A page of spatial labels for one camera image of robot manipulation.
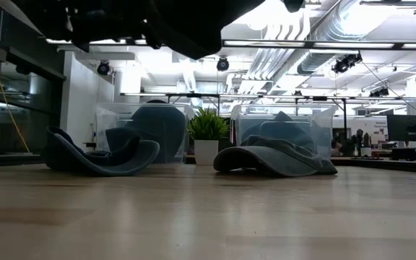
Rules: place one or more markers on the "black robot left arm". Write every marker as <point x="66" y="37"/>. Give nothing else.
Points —
<point x="42" y="18"/>

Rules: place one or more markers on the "round black ceiling lamp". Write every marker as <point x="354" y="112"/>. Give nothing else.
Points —
<point x="222" y="64"/>
<point x="103" y="68"/>

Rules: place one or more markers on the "clear plastic storage bin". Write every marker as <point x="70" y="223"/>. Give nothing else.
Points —
<point x="107" y="119"/>
<point x="323" y="122"/>

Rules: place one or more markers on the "long LED light bar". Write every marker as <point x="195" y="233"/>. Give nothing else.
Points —
<point x="265" y="43"/>

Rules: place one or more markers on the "green plant in white pot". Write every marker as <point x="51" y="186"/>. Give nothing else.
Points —
<point x="206" y="151"/>

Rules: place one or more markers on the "black ceiling fixture cluster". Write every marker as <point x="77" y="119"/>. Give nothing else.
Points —
<point x="343" y="65"/>

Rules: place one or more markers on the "person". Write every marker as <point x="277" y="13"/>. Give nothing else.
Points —
<point x="356" y="144"/>

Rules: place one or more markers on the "small black ceiling fixture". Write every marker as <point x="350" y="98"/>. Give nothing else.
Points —
<point x="381" y="92"/>

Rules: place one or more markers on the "white poster board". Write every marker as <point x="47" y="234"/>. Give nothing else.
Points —
<point x="370" y="124"/>

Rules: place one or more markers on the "black computer monitor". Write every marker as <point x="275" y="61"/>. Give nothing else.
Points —
<point x="408" y="128"/>

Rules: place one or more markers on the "dark distant desk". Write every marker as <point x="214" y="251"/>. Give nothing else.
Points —
<point x="410" y="153"/>

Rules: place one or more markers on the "silver ventilation duct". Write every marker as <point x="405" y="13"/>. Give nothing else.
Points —
<point x="314" y="61"/>

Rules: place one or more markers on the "black aluminium table frame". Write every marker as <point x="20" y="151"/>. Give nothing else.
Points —
<point x="392" y="167"/>

